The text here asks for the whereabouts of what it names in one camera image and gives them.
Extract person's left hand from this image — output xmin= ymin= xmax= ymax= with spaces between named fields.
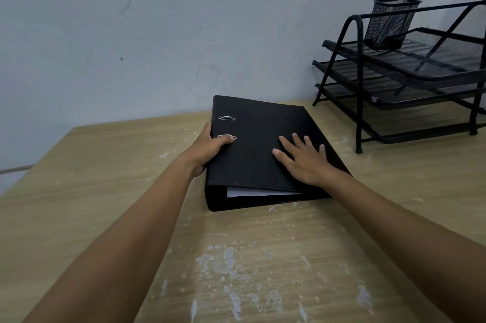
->
xmin=184 ymin=122 xmax=235 ymax=179

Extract person's right hand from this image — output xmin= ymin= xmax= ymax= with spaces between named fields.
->
xmin=272 ymin=133 xmax=339 ymax=187

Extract black lever arch binder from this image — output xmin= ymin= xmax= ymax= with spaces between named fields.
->
xmin=205 ymin=96 xmax=352 ymax=212

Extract person's left forearm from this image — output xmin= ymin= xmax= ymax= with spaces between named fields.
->
xmin=21 ymin=154 xmax=198 ymax=323

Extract person's right forearm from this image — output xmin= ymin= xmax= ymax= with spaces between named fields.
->
xmin=323 ymin=171 xmax=486 ymax=323

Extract white paper sheets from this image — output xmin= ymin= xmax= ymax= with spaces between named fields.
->
xmin=227 ymin=187 xmax=304 ymax=199

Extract black mesh letter tray rack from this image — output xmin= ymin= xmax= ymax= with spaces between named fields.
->
xmin=312 ymin=0 xmax=486 ymax=155

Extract black mesh pen holder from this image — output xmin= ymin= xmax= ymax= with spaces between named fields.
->
xmin=364 ymin=0 xmax=423 ymax=50

